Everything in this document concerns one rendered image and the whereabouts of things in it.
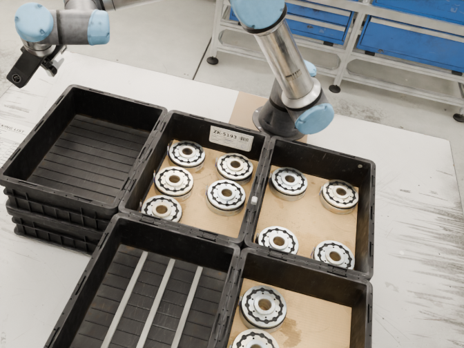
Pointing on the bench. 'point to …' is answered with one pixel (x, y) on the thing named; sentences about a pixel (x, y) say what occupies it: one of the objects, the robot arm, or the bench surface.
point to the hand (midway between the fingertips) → (41, 68)
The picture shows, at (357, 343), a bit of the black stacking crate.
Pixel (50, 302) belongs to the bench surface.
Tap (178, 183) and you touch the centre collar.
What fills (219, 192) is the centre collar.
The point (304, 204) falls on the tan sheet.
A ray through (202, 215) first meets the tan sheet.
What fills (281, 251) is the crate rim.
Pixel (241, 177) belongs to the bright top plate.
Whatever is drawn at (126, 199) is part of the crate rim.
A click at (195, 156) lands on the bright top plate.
